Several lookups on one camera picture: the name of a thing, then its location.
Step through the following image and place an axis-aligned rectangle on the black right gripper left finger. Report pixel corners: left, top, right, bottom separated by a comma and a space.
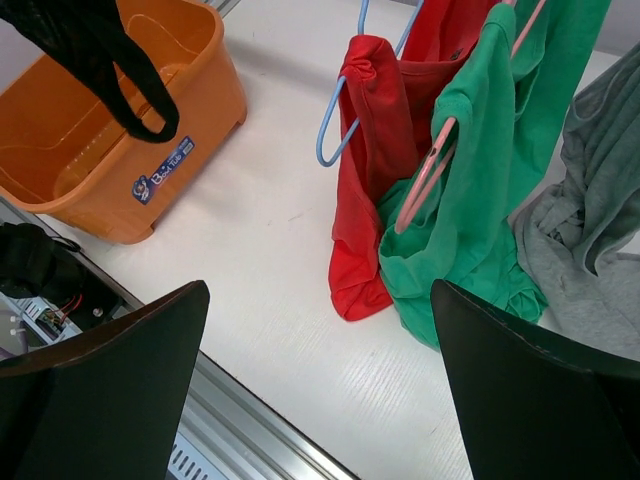
1, 280, 210, 479

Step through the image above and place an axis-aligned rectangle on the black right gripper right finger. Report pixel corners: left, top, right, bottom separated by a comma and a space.
431, 280, 639, 479

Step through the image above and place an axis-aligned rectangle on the grey tank top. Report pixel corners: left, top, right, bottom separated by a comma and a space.
514, 47, 639, 360

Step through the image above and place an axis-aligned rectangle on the green tank top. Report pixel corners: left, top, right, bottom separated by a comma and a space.
379, 1, 609, 348

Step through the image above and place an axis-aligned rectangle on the pink wire hanger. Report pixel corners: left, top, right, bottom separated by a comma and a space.
394, 0, 549, 235

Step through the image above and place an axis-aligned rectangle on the red tank top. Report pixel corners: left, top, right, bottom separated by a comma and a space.
328, 0, 494, 321

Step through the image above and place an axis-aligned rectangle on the black tank top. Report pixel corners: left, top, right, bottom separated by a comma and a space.
1, 1, 180, 144

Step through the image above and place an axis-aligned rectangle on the blue wire hanger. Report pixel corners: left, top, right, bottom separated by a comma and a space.
317, 0, 425, 167

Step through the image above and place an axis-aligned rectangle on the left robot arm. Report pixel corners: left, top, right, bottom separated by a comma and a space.
1, 222, 87, 305

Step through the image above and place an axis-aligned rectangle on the orange plastic tub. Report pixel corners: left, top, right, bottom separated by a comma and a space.
1, 1, 247, 244

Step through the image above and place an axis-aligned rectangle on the white slotted cable duct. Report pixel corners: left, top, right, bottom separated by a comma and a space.
165, 433, 226, 480

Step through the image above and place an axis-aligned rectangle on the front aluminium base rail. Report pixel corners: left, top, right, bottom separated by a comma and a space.
1, 199, 359, 479

